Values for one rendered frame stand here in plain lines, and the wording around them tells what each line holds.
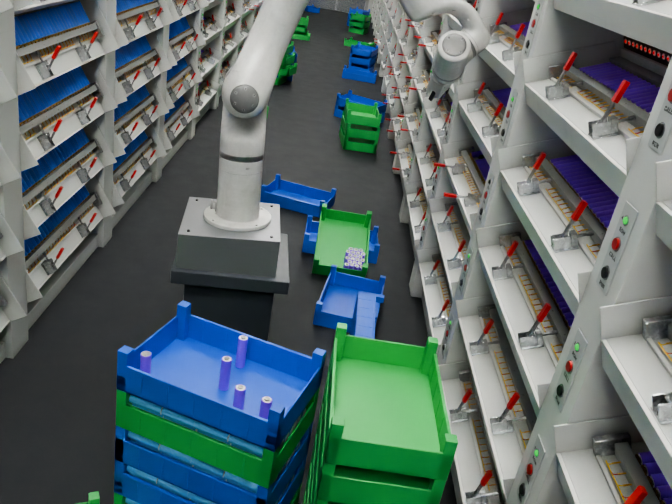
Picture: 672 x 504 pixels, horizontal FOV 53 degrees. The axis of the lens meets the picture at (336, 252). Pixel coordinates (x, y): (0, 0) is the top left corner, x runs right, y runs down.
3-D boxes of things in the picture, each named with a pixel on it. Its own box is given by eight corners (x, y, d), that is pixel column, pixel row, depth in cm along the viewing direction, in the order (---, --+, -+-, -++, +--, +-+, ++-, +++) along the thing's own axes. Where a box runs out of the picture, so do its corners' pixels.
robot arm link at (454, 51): (453, 43, 182) (426, 63, 181) (459, 20, 169) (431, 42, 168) (473, 66, 181) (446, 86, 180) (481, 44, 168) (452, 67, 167)
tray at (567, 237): (581, 329, 99) (576, 246, 93) (501, 188, 154) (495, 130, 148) (724, 307, 97) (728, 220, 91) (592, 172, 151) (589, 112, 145)
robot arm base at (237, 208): (197, 226, 181) (199, 161, 173) (210, 201, 198) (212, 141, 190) (267, 235, 182) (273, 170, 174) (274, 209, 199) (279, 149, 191)
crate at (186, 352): (115, 389, 114) (116, 350, 111) (180, 334, 132) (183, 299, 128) (274, 453, 107) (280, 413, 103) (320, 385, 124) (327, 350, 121)
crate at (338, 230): (364, 281, 251) (368, 268, 245) (311, 273, 250) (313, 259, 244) (368, 225, 271) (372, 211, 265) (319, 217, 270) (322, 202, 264)
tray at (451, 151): (474, 247, 171) (469, 213, 167) (445, 171, 225) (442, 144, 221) (553, 234, 168) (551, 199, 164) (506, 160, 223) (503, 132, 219)
